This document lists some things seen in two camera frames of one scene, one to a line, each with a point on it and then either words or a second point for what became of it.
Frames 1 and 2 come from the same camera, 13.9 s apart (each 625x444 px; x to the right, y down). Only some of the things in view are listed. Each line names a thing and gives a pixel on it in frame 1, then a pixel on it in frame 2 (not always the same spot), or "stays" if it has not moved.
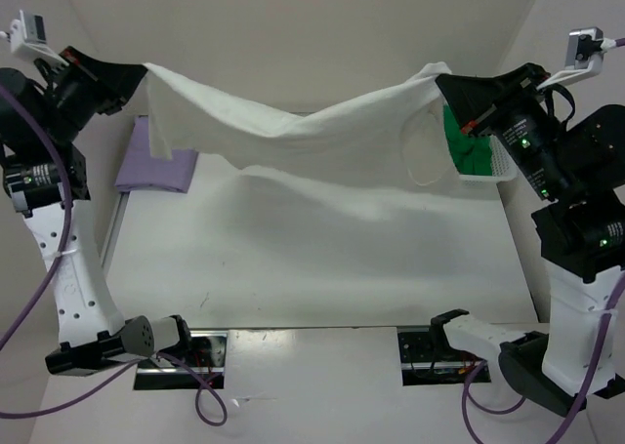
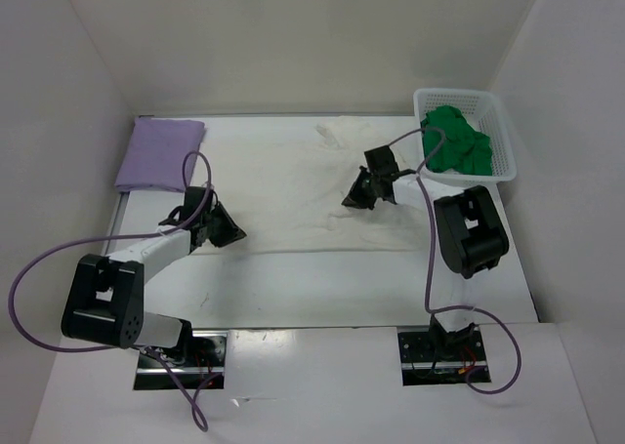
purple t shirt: (141, 170) stays
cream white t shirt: (395, 135) to (280, 184)
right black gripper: (479, 101) to (354, 198)
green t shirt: (471, 154) stays
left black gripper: (112, 83) to (231, 230)
